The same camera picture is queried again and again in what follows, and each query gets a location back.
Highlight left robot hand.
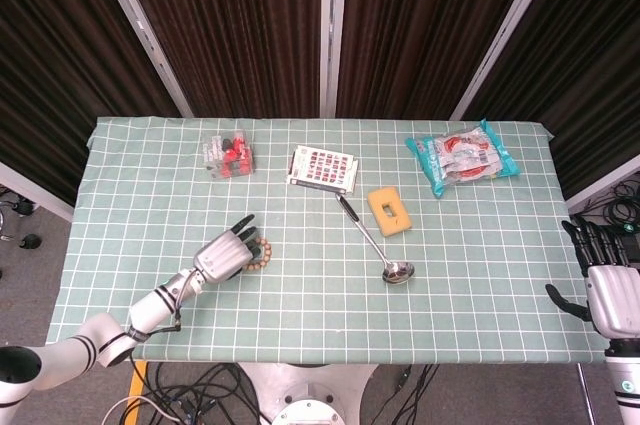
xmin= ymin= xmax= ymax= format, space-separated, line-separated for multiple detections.
xmin=192 ymin=213 xmax=261 ymax=285

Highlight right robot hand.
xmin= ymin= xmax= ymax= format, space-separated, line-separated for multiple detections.
xmin=544 ymin=218 xmax=640 ymax=342

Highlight wooden bead bracelet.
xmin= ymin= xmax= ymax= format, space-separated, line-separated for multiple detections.
xmin=243 ymin=237 xmax=274 ymax=274

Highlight black device with green logo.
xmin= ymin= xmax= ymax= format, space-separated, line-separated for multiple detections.
xmin=617 ymin=222 xmax=640 ymax=266

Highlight green checkered tablecloth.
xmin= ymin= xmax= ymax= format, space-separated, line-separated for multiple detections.
xmin=45 ymin=116 xmax=609 ymax=365

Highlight clear box with red toy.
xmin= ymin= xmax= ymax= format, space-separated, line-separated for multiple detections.
xmin=202 ymin=128 xmax=255 ymax=181

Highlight flat printed card box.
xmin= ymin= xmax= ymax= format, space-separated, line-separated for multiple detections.
xmin=286 ymin=144 xmax=360 ymax=195

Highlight yellow floor strip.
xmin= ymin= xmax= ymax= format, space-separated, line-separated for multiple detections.
xmin=128 ymin=359 xmax=149 ymax=399

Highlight yellow sponge with hole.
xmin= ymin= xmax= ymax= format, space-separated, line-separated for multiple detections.
xmin=367 ymin=186 xmax=414 ymax=237

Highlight teal snack bag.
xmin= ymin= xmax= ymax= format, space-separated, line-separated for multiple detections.
xmin=404 ymin=118 xmax=521 ymax=199

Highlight dark brown curtain panel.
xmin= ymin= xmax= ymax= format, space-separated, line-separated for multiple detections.
xmin=0 ymin=0 xmax=181 ymax=206
xmin=467 ymin=0 xmax=640 ymax=199
xmin=335 ymin=0 xmax=546 ymax=120
xmin=112 ymin=0 xmax=326 ymax=119

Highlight black floor cable bundle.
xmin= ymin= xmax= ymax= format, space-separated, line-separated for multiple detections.
xmin=572 ymin=178 xmax=640 ymax=231
xmin=372 ymin=363 xmax=441 ymax=425
xmin=102 ymin=362 xmax=271 ymax=425

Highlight white partition base rail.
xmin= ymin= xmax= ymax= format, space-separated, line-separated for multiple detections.
xmin=0 ymin=159 xmax=76 ymax=222
xmin=564 ymin=153 xmax=640 ymax=211

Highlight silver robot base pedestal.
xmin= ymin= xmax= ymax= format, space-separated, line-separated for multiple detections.
xmin=238 ymin=362 xmax=377 ymax=425

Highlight white floor cable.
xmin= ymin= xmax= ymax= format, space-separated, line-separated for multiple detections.
xmin=102 ymin=396 xmax=174 ymax=425

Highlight steel ladle with black handle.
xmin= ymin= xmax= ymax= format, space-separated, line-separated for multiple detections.
xmin=335 ymin=193 xmax=416 ymax=285

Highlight white partition post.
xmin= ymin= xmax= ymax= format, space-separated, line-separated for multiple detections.
xmin=88 ymin=0 xmax=195 ymax=119
xmin=319 ymin=0 xmax=350 ymax=119
xmin=448 ymin=0 xmax=584 ymax=121

